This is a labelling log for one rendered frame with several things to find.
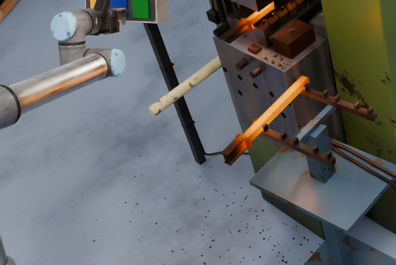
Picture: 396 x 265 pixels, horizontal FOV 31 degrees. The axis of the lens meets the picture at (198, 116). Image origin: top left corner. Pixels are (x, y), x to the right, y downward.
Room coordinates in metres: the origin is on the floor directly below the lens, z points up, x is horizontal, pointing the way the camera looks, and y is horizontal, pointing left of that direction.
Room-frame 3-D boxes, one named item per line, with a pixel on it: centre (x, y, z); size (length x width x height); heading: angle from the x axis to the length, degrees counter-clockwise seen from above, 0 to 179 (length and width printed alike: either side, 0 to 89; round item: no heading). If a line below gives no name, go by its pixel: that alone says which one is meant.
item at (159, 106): (2.36, -0.03, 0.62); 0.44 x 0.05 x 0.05; 117
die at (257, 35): (2.19, -0.45, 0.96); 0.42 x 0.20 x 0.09; 117
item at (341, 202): (1.60, -0.32, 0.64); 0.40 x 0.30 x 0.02; 33
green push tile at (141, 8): (2.39, 0.06, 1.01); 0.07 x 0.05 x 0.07; 52
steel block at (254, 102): (2.14, -0.48, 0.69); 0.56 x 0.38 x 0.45; 117
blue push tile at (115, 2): (2.46, 0.14, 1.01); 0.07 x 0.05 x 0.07; 52
